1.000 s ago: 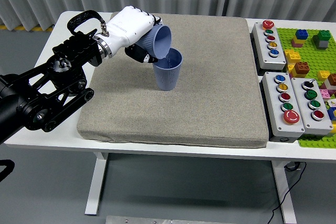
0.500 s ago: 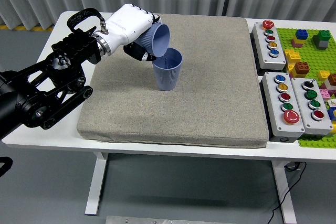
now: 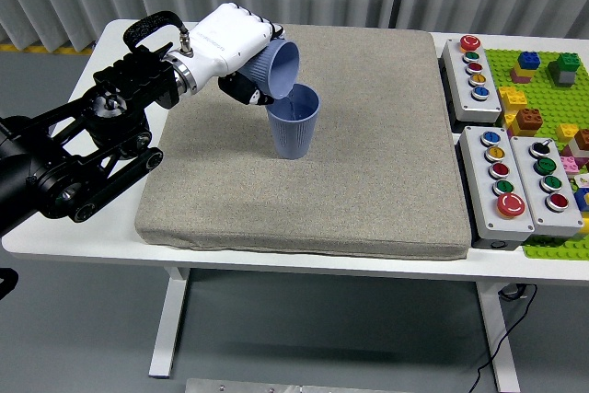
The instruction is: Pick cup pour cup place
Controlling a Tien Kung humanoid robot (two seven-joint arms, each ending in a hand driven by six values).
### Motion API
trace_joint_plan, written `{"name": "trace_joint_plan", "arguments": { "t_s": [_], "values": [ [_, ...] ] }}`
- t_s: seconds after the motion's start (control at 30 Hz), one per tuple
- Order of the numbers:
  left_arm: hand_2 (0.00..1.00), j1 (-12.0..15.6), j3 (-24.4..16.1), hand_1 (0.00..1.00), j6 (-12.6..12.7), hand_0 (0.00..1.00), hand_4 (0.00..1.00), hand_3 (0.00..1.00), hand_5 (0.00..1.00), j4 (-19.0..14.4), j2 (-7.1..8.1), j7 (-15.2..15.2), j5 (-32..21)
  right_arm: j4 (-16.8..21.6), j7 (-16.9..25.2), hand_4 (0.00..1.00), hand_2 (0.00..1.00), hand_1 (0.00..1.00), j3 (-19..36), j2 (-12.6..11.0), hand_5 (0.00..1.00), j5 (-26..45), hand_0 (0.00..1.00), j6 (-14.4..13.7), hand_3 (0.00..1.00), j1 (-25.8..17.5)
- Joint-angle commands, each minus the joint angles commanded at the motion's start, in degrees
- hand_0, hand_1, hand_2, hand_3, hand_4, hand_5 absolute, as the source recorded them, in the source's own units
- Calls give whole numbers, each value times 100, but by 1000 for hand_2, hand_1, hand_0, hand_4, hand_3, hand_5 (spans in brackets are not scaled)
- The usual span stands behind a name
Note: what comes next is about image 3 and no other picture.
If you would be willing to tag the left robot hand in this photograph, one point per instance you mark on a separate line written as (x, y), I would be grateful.
(225, 38)

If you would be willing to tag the blue ribbed plastic cup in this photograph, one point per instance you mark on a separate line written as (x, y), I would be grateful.
(294, 135)
(280, 66)

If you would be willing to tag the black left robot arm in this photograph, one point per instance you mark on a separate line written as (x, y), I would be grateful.
(115, 84)

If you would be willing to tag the grey-brown mat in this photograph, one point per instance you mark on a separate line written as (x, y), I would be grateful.
(345, 181)

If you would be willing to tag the yellow black floor tape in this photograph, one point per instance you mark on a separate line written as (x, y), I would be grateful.
(37, 49)

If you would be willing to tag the grey five-button control box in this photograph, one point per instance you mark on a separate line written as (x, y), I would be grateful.
(481, 195)
(460, 84)

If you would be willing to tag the yellow toy brick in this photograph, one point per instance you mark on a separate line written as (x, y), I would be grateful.
(511, 98)
(567, 132)
(520, 75)

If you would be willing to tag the white table leg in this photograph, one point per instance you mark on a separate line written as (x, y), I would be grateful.
(499, 342)
(168, 342)

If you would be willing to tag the brown toy brick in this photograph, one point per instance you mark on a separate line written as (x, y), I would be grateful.
(529, 118)
(583, 139)

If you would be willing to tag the green brick baseplate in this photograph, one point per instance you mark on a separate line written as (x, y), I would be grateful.
(543, 89)

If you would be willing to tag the black box base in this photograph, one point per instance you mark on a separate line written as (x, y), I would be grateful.
(494, 244)

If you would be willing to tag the green toy brick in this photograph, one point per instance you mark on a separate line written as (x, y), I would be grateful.
(566, 63)

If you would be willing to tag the grey toy brick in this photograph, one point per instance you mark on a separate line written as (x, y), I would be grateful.
(567, 78)

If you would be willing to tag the grey control box with knob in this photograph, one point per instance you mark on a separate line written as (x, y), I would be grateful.
(534, 199)

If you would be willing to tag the pink toy brick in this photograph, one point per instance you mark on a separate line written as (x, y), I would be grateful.
(569, 164)

